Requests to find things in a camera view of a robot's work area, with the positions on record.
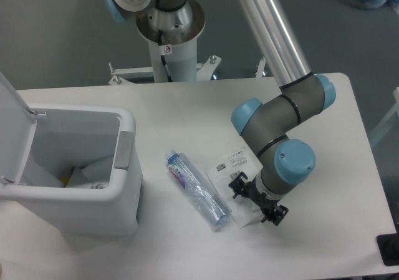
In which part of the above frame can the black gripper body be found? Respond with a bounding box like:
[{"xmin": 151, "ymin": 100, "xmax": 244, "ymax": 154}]
[{"xmin": 246, "ymin": 181, "xmax": 277, "ymax": 215}]

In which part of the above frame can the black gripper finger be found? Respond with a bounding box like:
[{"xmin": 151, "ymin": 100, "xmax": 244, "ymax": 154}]
[
  {"xmin": 261, "ymin": 204, "xmax": 289, "ymax": 226},
  {"xmin": 228, "ymin": 171, "xmax": 249, "ymax": 199}
]

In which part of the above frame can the white plastic pouch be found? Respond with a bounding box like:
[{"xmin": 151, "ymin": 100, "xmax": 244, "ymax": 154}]
[{"xmin": 206, "ymin": 146, "xmax": 262, "ymax": 228}]

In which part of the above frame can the clear plastic water bottle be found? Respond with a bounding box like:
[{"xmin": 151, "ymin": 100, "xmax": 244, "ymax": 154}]
[{"xmin": 165, "ymin": 150, "xmax": 231, "ymax": 229}]

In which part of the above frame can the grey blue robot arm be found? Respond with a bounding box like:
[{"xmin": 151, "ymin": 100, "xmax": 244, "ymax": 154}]
[{"xmin": 104, "ymin": 0, "xmax": 336, "ymax": 224}]

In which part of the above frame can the trash inside can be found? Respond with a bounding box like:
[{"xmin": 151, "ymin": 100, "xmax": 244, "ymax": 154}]
[{"xmin": 60, "ymin": 156, "xmax": 113, "ymax": 189}]

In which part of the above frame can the white trash can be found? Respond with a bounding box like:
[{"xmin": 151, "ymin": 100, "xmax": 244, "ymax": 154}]
[{"xmin": 1, "ymin": 77, "xmax": 143, "ymax": 236}]

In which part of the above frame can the black device at table edge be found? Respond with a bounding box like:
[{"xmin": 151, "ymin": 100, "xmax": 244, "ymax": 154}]
[{"xmin": 376, "ymin": 233, "xmax": 398, "ymax": 266}]

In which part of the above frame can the black cable on pedestal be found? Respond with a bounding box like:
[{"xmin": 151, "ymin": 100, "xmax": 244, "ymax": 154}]
[{"xmin": 157, "ymin": 29, "xmax": 173, "ymax": 83}]

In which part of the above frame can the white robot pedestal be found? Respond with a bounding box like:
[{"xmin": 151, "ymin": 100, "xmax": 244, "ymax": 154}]
[{"xmin": 108, "ymin": 0, "xmax": 221, "ymax": 85}]

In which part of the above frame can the white frame at right edge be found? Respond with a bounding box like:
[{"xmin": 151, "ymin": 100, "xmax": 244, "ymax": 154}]
[{"xmin": 369, "ymin": 87, "xmax": 398, "ymax": 148}]

